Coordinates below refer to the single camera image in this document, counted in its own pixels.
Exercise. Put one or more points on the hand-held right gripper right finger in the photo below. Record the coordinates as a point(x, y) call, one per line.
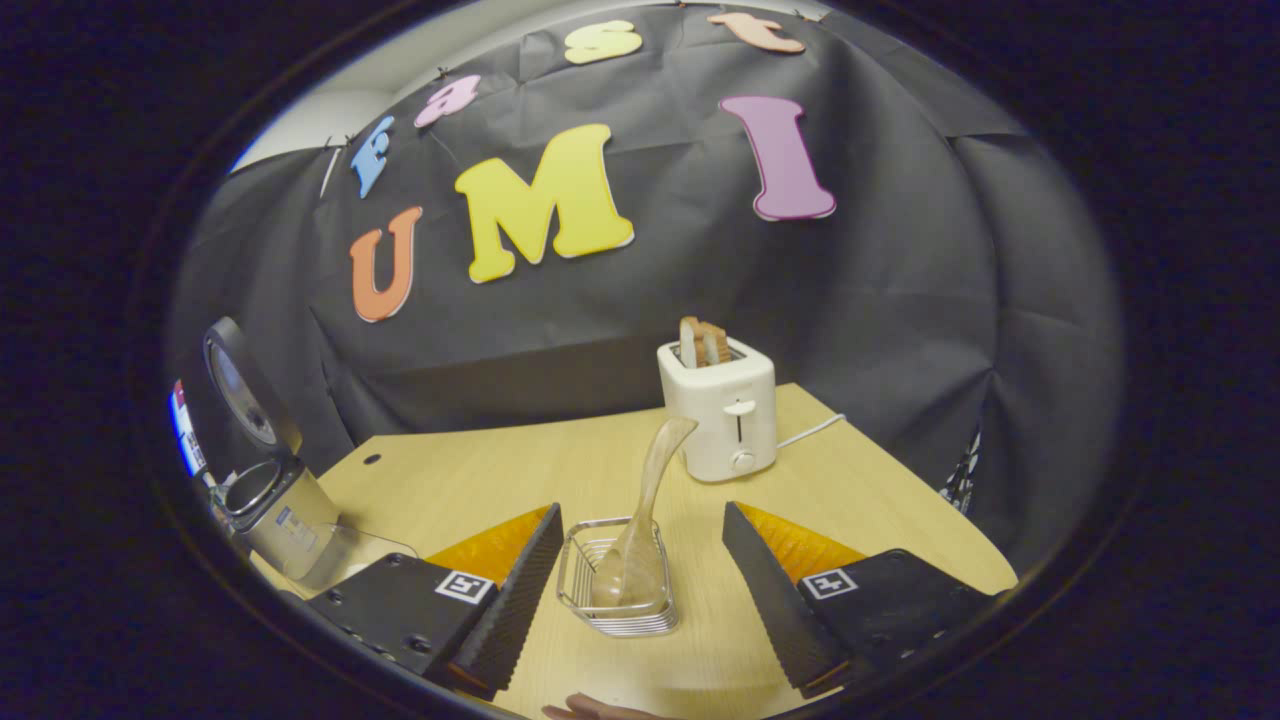
point(770, 610)

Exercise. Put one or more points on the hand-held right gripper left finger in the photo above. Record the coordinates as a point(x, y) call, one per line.
point(520, 610)

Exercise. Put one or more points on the wooden spoon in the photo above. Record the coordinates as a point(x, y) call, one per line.
point(640, 560)

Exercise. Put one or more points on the grey rice cooker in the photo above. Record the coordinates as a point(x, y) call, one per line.
point(290, 520)

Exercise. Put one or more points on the white toaster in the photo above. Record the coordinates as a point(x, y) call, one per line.
point(720, 420)

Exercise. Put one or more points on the toast slice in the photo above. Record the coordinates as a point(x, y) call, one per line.
point(712, 342)

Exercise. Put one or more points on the black backdrop cloth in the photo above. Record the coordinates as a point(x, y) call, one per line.
point(700, 280)

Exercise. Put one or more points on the computer monitor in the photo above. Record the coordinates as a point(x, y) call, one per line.
point(186, 430)

